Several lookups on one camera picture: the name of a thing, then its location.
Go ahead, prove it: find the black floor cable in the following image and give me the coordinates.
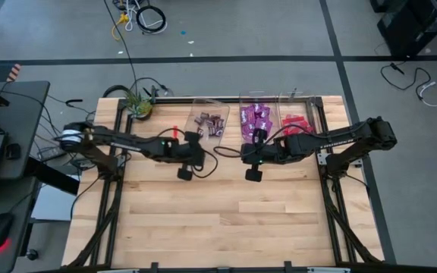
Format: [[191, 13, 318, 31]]
[[379, 61, 432, 102]]

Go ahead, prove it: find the orange black striped strip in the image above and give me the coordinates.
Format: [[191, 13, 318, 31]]
[[5, 63, 22, 83]]

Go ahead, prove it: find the long thin black cable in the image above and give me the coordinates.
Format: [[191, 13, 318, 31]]
[[102, 0, 139, 94]]

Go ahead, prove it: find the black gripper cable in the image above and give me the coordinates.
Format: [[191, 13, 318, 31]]
[[212, 123, 314, 159], [156, 127, 219, 180]]

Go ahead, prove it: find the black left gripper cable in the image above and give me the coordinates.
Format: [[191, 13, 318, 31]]
[[156, 127, 219, 180]]

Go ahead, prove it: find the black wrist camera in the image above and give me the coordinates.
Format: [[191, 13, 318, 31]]
[[244, 168, 264, 184], [176, 167, 194, 182]]

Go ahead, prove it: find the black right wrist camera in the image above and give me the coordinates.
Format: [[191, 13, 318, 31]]
[[244, 168, 264, 184]]

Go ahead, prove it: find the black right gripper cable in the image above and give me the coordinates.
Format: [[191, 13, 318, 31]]
[[212, 123, 314, 159]]

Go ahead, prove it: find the black curved hose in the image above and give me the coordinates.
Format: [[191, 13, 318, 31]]
[[102, 83, 131, 99]]

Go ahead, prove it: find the yellow cable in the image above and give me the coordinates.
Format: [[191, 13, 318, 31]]
[[111, 13, 130, 42]]

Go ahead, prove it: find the black equipment case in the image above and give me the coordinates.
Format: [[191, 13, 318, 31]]
[[369, 0, 437, 58]]

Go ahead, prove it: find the clear plastic bin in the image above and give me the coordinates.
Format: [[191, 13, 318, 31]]
[[183, 97, 231, 147], [278, 89, 317, 137], [238, 89, 281, 145]]

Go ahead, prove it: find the dark grey desk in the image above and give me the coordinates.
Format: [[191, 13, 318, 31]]
[[0, 80, 51, 273]]

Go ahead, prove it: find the small potted green plant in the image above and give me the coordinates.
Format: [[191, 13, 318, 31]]
[[125, 89, 154, 121]]

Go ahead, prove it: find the white panel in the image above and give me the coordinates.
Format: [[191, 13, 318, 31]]
[[30, 185, 74, 223]]

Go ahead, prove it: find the black coiled cable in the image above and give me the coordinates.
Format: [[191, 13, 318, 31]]
[[135, 5, 167, 35]]

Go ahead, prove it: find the black power adapter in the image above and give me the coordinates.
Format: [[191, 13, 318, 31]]
[[38, 146, 67, 162]]

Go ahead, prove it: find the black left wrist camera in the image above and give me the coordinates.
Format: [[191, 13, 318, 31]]
[[176, 167, 194, 182]]

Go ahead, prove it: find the black cable with plug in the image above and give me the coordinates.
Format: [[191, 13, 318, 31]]
[[129, 77, 174, 103]]

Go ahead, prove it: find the small black box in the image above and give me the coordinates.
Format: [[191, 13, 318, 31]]
[[6, 143, 22, 160]]

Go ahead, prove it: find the white coiled cable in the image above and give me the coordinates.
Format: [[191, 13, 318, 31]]
[[124, 0, 168, 36]]

